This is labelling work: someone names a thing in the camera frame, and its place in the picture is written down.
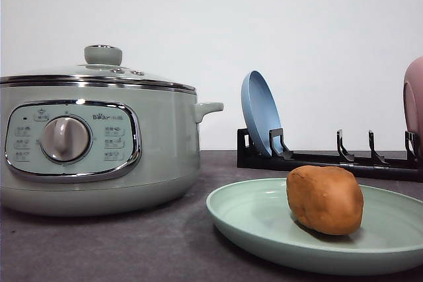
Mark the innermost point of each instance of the green plate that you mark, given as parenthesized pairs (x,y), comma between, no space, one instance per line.
(254,218)

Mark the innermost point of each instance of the glass steamer lid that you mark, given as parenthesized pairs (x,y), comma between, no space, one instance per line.
(103,69)

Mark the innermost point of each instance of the brown potato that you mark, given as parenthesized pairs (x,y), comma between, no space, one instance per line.
(327,199)

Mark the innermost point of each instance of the black plate rack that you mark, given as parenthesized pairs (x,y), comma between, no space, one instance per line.
(283,159)

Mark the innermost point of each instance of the blue plate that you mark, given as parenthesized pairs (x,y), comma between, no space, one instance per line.
(260,111)

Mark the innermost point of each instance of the green electric steamer pot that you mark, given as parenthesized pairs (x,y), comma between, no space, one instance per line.
(83,146)

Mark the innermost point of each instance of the pink plate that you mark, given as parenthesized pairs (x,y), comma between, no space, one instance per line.
(413,102)

